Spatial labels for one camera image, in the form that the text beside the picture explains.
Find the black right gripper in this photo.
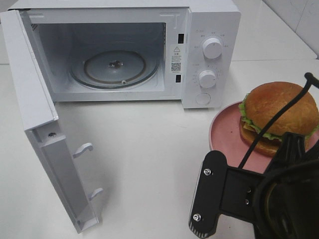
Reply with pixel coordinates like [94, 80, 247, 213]
[253, 132, 319, 239]

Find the burger with lettuce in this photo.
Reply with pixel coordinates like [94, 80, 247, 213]
[238, 82, 319, 157]

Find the pink round plate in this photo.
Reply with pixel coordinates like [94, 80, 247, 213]
[209, 101, 319, 173]

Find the round door release button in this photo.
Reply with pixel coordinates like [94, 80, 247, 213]
[195, 93, 211, 105]

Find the white microwave door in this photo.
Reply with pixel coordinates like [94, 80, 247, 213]
[0, 10, 103, 233]

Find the white lower microwave knob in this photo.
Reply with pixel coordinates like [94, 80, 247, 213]
[198, 70, 216, 89]

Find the white microwave knob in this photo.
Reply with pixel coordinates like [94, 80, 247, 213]
[198, 70, 216, 89]
[202, 36, 223, 59]

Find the white adjacent table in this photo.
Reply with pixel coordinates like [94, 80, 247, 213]
[232, 0, 317, 61]

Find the white upper microwave knob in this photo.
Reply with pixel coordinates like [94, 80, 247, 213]
[202, 36, 223, 59]

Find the white microwave oven body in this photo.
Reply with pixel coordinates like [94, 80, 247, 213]
[1, 0, 241, 112]

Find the glass microwave turntable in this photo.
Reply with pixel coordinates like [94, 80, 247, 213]
[70, 50, 159, 89]

